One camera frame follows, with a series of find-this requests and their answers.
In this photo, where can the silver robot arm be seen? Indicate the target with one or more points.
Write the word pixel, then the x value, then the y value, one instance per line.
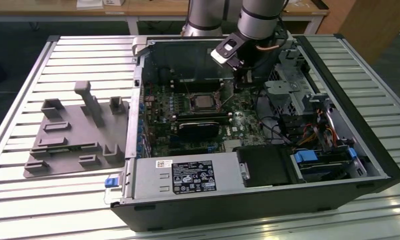
pixel 257 22

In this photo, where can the CPU socket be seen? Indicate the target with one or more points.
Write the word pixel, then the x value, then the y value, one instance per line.
pixel 188 111

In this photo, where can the black plastic drive cover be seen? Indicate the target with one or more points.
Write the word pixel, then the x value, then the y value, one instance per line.
pixel 267 165

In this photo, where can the metal disk bay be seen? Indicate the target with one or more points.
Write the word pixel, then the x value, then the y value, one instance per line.
pixel 283 86

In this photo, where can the green motherboard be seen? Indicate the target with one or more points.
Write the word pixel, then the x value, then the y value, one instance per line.
pixel 247 130

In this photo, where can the black graphics card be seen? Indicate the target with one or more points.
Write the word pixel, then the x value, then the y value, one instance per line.
pixel 200 130

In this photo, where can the small silver chipset heatsink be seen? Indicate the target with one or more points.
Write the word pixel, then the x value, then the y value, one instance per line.
pixel 232 145

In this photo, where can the wooden cabinet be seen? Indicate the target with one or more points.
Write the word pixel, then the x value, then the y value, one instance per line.
pixel 374 25

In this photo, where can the blue disk carrier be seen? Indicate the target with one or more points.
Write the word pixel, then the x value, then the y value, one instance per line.
pixel 304 156

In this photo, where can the hard disk drive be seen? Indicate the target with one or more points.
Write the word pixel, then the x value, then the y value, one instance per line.
pixel 320 163

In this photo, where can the white labelled box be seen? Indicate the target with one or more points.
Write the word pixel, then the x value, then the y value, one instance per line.
pixel 113 2

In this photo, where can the silver power supply unit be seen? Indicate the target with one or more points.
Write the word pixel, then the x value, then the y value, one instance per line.
pixel 149 175

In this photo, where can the white cardboard box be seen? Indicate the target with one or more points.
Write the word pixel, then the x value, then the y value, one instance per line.
pixel 89 5

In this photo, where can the black open PC case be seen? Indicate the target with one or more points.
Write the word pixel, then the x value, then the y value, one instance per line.
pixel 220 215

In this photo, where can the blue plastic case latch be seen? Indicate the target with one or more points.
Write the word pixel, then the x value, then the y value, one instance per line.
pixel 111 182

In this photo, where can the grey parts rack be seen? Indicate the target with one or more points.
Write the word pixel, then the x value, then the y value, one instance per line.
pixel 69 155

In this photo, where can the wooden desk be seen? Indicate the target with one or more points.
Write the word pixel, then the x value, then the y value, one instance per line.
pixel 36 13

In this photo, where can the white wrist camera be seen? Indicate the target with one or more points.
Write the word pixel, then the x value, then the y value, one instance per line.
pixel 220 56

